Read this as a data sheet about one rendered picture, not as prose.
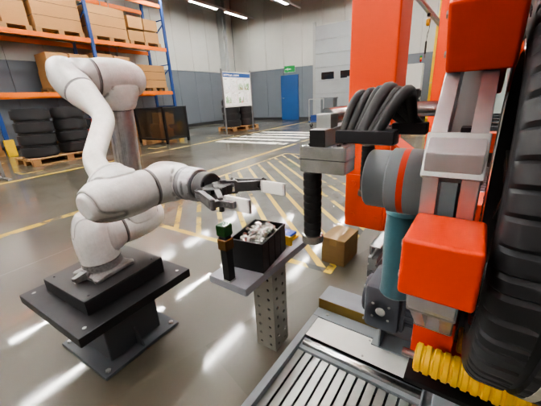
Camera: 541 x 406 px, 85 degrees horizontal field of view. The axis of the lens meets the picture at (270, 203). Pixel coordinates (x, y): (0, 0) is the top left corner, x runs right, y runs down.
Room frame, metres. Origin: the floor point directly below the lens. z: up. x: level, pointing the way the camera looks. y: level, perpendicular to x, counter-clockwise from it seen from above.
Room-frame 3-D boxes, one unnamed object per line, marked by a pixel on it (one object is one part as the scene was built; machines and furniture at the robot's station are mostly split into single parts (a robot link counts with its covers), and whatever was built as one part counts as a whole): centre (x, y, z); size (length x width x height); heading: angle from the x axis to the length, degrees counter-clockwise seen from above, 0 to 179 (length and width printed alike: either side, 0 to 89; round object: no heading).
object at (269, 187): (0.69, -0.01, 0.83); 0.07 x 0.01 x 0.03; 54
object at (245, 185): (0.72, 0.07, 0.83); 0.11 x 0.01 x 0.04; 94
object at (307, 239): (0.56, -0.08, 0.83); 0.04 x 0.04 x 0.16
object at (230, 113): (11.59, 1.04, 0.55); 1.40 x 0.80 x 1.09; 144
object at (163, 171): (0.81, 0.29, 0.83); 0.16 x 0.13 x 0.11; 54
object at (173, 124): (8.94, 3.03, 0.49); 1.27 x 0.88 x 0.97; 57
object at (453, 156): (0.56, -0.37, 0.85); 0.54 x 0.07 x 0.54; 144
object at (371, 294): (0.83, -0.52, 0.26); 0.42 x 0.18 x 0.35; 54
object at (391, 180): (0.60, -0.32, 0.85); 0.21 x 0.14 x 0.14; 54
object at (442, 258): (0.30, -0.19, 0.85); 0.09 x 0.08 x 0.07; 144
